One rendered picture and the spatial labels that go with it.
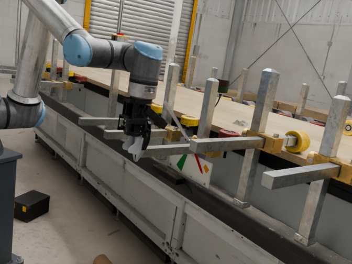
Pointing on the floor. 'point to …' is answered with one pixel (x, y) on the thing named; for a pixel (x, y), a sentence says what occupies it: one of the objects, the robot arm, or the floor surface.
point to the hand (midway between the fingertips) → (138, 157)
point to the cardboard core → (101, 260)
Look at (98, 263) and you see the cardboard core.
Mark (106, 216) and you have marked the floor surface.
